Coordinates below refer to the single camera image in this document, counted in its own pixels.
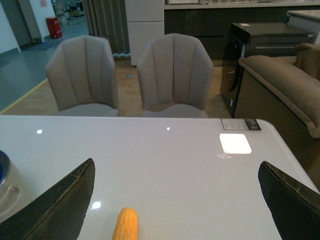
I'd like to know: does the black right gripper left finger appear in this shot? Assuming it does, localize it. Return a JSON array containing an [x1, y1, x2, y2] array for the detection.
[[0, 158, 95, 240]]

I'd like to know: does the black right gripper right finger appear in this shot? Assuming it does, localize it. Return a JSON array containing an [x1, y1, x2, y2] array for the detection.
[[258, 161, 320, 240]]

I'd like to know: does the yellow corn cob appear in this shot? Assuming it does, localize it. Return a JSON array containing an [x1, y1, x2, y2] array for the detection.
[[112, 207, 139, 240]]

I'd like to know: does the beige electric cooking pot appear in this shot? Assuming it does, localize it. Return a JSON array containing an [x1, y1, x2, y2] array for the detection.
[[0, 150, 21, 221]]

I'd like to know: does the table label sticker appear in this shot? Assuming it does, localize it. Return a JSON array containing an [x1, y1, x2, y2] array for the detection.
[[220, 118, 261, 131]]

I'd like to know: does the brown sofa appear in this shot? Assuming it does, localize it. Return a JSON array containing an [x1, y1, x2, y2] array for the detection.
[[234, 43, 320, 186]]

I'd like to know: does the left beige upholstered chair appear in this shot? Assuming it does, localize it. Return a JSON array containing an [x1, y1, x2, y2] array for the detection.
[[45, 35, 120, 117]]

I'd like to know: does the beige upholstered chair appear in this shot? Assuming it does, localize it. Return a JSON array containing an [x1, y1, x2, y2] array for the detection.
[[45, 35, 120, 117], [136, 33, 214, 119]]

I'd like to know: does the dark washing machine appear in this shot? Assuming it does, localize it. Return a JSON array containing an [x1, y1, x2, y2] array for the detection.
[[220, 22, 314, 117]]

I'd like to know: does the right beige upholstered chair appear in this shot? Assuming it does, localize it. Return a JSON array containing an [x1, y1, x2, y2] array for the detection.
[[136, 33, 214, 119]]

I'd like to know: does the red fire extinguisher box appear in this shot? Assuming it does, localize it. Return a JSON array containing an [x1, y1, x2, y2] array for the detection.
[[45, 17, 63, 39]]

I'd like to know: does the dark kitchen counter cabinet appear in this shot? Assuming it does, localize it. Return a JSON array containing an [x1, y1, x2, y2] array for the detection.
[[164, 0, 320, 63]]

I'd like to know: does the white pillar column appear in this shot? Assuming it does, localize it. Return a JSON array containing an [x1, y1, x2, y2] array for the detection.
[[125, 0, 165, 66]]

